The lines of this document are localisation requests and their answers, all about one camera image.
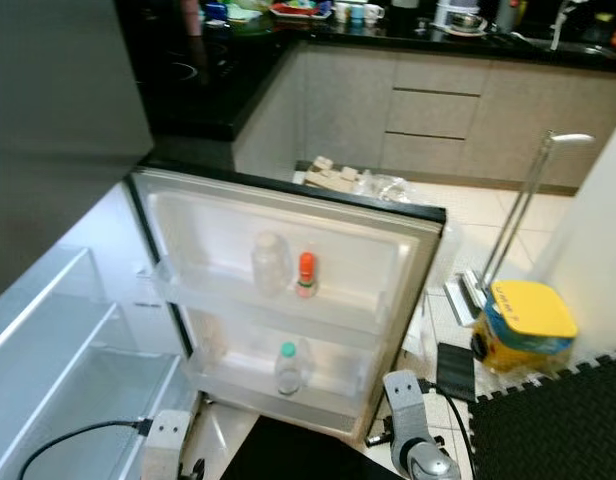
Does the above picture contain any dark grey fridge door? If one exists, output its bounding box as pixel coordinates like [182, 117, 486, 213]
[126, 160, 447, 443]

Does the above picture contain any dark grey fridge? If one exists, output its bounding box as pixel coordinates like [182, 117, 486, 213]
[0, 0, 199, 480]

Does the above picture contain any black flat pad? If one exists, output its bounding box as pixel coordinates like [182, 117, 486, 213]
[436, 342, 479, 403]

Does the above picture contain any green cap clear bottle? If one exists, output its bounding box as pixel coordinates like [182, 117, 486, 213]
[274, 341, 305, 397]

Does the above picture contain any black textured foam mat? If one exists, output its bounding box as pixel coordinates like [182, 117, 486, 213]
[468, 345, 616, 480]

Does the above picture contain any small orange cap bottle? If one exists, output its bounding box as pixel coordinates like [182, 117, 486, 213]
[295, 251, 318, 299]

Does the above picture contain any yellow lidded bucket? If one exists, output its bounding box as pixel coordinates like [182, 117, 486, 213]
[470, 279, 579, 376]

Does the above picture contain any translucent white bottle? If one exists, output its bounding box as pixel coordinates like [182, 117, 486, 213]
[251, 231, 292, 297]

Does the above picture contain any clear bubble wrap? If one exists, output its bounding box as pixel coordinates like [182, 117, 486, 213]
[353, 172, 414, 203]

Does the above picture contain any silver folding hand trolley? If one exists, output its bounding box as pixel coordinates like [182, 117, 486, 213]
[443, 130, 597, 329]

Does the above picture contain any beige kitchen counter cabinet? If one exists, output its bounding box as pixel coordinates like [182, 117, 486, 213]
[118, 0, 616, 193]

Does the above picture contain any black induction hob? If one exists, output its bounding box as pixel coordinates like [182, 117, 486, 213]
[148, 40, 229, 111]

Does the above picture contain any white and teal mug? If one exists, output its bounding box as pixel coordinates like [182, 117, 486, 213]
[333, 2, 361, 26]

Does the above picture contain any white appliance with steel bowl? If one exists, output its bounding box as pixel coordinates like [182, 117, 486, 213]
[435, 0, 489, 34]

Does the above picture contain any red tray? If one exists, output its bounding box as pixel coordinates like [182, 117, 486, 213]
[270, 0, 334, 19]

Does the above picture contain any chrome kitchen faucet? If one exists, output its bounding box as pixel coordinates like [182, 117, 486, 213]
[548, 0, 579, 51]

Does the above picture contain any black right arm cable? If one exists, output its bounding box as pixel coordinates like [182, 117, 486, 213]
[423, 378, 479, 480]

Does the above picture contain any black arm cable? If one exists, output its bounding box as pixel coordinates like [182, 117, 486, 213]
[423, 378, 479, 480]
[18, 420, 154, 480]

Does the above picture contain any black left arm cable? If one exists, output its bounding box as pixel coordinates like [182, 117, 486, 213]
[18, 420, 154, 480]

